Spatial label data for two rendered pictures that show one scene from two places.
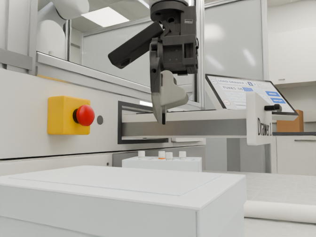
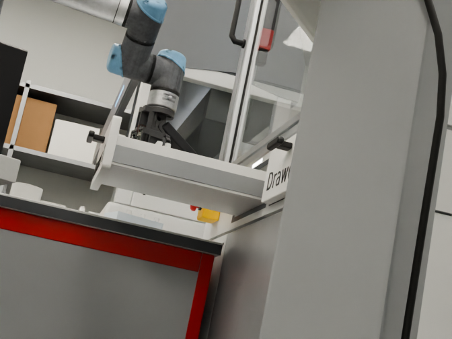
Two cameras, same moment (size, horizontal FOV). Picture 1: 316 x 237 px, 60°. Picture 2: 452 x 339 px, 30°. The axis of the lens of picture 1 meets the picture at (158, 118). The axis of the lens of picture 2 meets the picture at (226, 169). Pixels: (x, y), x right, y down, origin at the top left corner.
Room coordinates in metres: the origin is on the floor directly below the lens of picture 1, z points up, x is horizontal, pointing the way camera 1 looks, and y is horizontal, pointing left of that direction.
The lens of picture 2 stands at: (2.19, -1.18, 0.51)
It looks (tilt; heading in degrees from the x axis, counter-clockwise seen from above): 13 degrees up; 140
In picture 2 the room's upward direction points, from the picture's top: 11 degrees clockwise
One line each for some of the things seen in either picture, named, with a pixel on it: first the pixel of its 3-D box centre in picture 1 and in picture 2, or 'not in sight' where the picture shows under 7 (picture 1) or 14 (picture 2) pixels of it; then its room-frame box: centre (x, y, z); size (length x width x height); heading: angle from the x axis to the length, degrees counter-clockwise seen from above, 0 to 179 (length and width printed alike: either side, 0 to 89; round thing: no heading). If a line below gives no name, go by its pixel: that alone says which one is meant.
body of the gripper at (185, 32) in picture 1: (173, 42); (153, 132); (0.50, -0.03, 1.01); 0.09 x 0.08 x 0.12; 79
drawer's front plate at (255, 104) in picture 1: (261, 121); (105, 155); (0.67, -0.26, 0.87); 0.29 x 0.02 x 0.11; 151
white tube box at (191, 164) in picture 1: (164, 169); (132, 225); (0.47, -0.01, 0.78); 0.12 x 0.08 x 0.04; 79
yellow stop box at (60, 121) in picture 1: (70, 116); (208, 206); (0.53, 0.17, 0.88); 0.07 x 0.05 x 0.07; 151
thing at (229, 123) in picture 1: (183, 127); (198, 182); (0.77, -0.07, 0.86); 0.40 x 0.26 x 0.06; 61
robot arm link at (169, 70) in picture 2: not in sight; (167, 73); (0.50, -0.02, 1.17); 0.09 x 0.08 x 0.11; 67
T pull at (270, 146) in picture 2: not in sight; (281, 144); (1.09, -0.15, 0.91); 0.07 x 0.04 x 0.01; 151
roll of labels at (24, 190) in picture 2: not in sight; (25, 194); (0.44, -0.29, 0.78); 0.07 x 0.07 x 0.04
